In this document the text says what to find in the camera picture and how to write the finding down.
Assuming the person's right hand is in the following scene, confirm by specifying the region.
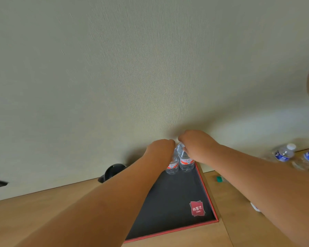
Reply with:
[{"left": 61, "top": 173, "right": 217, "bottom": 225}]
[{"left": 178, "top": 130, "right": 221, "bottom": 165}]

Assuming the person's left hand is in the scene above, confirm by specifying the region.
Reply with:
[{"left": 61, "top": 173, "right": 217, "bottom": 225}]
[{"left": 144, "top": 139, "right": 176, "bottom": 165}]

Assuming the black tray with red rim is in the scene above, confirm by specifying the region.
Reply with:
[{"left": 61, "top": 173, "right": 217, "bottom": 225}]
[{"left": 123, "top": 162, "right": 219, "bottom": 244}]

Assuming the person's left forearm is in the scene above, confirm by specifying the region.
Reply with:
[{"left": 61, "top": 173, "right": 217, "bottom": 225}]
[{"left": 15, "top": 151, "right": 171, "bottom": 247}]

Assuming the person's right forearm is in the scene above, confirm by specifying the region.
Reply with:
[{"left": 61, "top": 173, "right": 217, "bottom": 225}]
[{"left": 210, "top": 143, "right": 309, "bottom": 247}]

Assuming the steel and black kettle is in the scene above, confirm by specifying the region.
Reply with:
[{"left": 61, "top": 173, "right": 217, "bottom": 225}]
[{"left": 98, "top": 164, "right": 127, "bottom": 184}]

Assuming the wooden table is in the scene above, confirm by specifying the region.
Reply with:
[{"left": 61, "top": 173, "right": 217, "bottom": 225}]
[{"left": 0, "top": 148, "right": 309, "bottom": 247}]

